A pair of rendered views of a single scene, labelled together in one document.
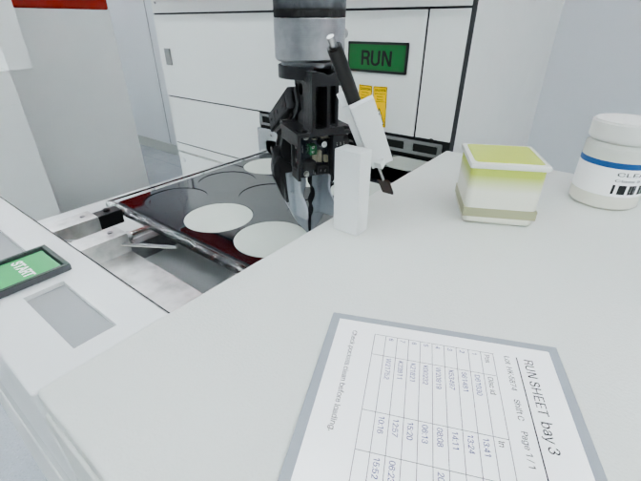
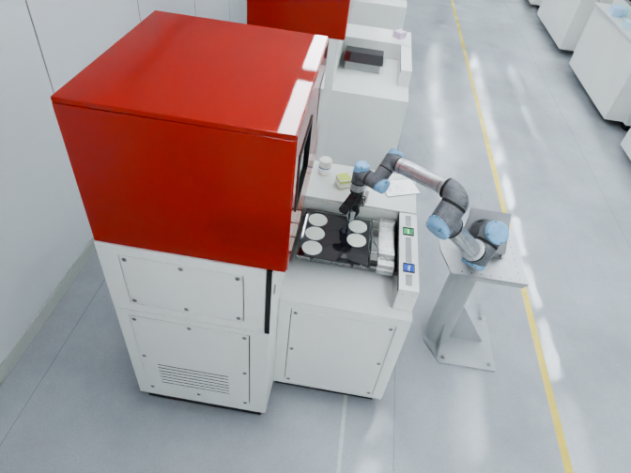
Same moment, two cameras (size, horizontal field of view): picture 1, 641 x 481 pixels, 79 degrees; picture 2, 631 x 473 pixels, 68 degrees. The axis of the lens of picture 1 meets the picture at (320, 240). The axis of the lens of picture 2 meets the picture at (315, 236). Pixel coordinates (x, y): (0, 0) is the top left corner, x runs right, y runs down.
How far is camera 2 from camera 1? 2.66 m
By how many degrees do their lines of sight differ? 92
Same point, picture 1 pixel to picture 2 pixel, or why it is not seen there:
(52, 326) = (410, 221)
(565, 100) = (40, 171)
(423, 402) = (393, 189)
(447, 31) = not seen: hidden behind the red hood
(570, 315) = not seen: hidden behind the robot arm
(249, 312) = (393, 204)
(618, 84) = (53, 143)
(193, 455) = (410, 200)
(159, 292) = (384, 237)
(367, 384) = (394, 192)
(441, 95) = not seen: hidden behind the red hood
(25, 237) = (403, 240)
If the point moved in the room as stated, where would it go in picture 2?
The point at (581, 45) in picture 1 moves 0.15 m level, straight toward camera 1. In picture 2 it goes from (27, 137) to (56, 140)
